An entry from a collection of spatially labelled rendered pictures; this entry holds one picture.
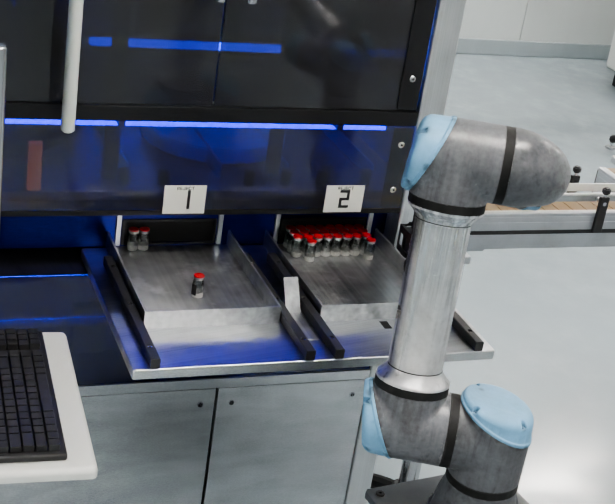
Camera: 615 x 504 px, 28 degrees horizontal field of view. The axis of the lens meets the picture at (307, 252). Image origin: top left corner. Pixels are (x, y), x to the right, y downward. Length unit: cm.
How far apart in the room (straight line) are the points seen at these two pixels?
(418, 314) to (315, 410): 98
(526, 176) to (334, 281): 82
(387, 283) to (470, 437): 71
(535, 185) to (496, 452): 41
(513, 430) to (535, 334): 260
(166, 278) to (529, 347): 218
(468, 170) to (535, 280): 315
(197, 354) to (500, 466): 59
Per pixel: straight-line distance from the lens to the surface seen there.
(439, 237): 184
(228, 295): 243
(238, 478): 287
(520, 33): 817
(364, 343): 233
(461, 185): 181
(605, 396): 424
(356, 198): 260
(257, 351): 225
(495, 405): 195
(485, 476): 196
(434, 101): 259
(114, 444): 272
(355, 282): 256
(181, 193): 247
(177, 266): 252
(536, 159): 182
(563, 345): 449
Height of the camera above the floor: 197
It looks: 24 degrees down
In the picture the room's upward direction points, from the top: 9 degrees clockwise
